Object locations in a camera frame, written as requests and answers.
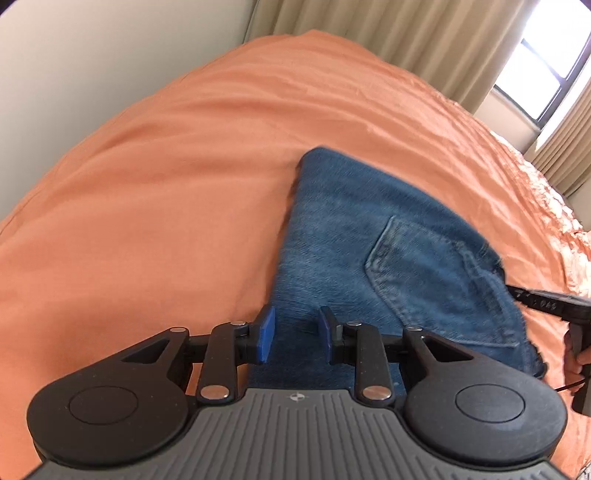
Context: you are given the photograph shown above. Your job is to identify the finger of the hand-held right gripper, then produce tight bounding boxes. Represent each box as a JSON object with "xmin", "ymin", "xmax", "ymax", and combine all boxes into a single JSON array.
[{"xmin": 505, "ymin": 283, "xmax": 591, "ymax": 324}]

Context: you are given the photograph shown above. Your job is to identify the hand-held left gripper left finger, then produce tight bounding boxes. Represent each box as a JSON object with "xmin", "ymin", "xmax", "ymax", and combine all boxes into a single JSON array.
[{"xmin": 121, "ymin": 305, "xmax": 277, "ymax": 403}]

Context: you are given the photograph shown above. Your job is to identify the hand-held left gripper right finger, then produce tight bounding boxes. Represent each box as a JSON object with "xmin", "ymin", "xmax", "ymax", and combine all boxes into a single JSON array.
[{"xmin": 319, "ymin": 305, "xmax": 477, "ymax": 409}]

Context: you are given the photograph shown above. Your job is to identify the blue denim pants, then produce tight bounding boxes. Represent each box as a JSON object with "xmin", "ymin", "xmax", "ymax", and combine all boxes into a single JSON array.
[{"xmin": 247, "ymin": 146, "xmax": 548, "ymax": 391}]

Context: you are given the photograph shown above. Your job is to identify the person's right hand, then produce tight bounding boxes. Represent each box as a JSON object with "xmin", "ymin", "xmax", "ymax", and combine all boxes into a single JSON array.
[{"xmin": 563, "ymin": 344, "xmax": 591, "ymax": 394}]

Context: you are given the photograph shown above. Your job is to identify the crumpled white orange cloth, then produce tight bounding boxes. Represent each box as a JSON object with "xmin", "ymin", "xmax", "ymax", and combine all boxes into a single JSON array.
[{"xmin": 489, "ymin": 130, "xmax": 591, "ymax": 298}]

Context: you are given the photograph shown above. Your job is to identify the narrow beige curtain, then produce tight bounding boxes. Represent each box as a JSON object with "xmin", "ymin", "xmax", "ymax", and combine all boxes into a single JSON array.
[{"xmin": 526, "ymin": 90, "xmax": 591, "ymax": 234}]

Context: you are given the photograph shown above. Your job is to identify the orange bed sheet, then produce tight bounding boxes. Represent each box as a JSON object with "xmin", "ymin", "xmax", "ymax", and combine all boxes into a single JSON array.
[{"xmin": 0, "ymin": 28, "xmax": 591, "ymax": 480}]

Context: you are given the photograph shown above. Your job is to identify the wide beige curtain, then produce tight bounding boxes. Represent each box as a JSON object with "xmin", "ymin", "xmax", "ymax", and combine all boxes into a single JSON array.
[{"xmin": 244, "ymin": 0, "xmax": 542, "ymax": 116}]

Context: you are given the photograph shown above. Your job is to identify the thin black cable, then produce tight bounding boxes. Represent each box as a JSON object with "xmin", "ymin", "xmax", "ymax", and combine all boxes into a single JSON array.
[{"xmin": 550, "ymin": 377, "xmax": 586, "ymax": 394}]

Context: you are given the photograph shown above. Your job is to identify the window with dark frame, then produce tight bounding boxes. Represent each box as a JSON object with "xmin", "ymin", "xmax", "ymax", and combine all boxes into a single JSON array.
[{"xmin": 492, "ymin": 0, "xmax": 591, "ymax": 124}]

